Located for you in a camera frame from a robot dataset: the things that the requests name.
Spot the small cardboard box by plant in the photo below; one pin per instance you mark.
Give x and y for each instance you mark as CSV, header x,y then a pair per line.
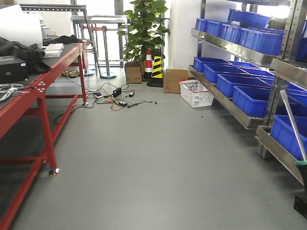
x,y
133,72

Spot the green potted plant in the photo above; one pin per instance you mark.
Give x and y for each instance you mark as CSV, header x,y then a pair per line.
x,y
145,28

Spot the brown cardboard box on floor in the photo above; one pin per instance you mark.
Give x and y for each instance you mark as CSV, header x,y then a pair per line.
x,y
172,77

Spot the black equipment box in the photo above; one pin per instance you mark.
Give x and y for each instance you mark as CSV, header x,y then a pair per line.
x,y
12,69

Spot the black yellow traffic cone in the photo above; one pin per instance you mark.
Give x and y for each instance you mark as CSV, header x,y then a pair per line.
x,y
156,79

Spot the steel storage shelf rack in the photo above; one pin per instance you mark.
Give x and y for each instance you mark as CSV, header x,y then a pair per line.
x,y
249,89

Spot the red white traffic cone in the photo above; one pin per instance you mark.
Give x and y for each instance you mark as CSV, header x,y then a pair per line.
x,y
148,66

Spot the dark folded cloth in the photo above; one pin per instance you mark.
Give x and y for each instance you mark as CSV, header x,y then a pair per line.
x,y
32,55

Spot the red frame work table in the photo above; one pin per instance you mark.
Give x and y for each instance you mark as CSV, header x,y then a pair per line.
x,y
32,101

